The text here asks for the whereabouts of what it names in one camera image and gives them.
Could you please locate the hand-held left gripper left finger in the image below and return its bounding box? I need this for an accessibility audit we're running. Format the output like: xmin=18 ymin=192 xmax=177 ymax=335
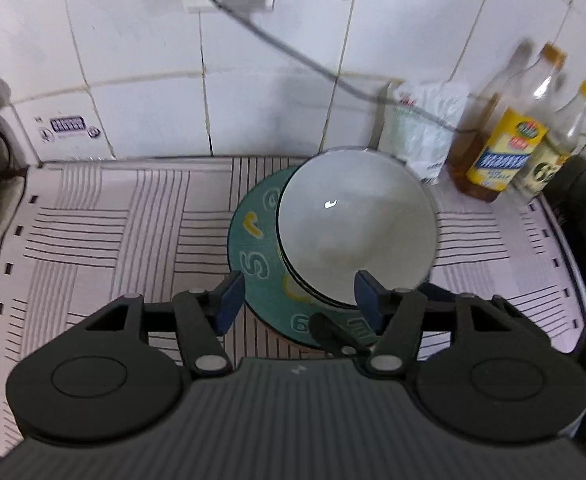
xmin=83 ymin=270 xmax=244 ymax=379

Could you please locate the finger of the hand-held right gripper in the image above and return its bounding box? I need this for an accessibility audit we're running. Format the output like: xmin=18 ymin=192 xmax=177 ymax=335
xmin=309 ymin=311 xmax=370 ymax=357

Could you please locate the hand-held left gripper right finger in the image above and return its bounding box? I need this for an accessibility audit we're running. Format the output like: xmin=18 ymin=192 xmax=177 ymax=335
xmin=354 ymin=270 xmax=521 ymax=379

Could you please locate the blue fried egg plate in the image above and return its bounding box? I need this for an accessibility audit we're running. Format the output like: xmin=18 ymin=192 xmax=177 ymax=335
xmin=227 ymin=167 xmax=389 ymax=352

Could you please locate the striped table cover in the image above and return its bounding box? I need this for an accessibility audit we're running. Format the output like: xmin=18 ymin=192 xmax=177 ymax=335
xmin=0 ymin=155 xmax=586 ymax=451

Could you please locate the clear plastic seasoning bag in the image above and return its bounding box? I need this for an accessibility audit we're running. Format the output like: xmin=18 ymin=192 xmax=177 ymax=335
xmin=380 ymin=80 xmax=469 ymax=186

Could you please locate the yellow label cooking wine bottle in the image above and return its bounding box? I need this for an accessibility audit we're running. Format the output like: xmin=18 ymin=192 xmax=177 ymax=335
xmin=448 ymin=42 xmax=569 ymax=204

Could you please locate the yellow cap vinegar bottle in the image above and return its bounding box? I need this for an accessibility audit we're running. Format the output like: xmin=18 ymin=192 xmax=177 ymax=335
xmin=513 ymin=79 xmax=586 ymax=196

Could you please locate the wall sticker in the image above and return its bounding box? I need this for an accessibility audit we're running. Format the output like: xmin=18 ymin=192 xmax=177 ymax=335
xmin=35 ymin=114 xmax=102 ymax=145

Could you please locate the black charger cable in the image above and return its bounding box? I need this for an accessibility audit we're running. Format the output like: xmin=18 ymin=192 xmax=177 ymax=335
xmin=204 ymin=0 xmax=479 ymax=136

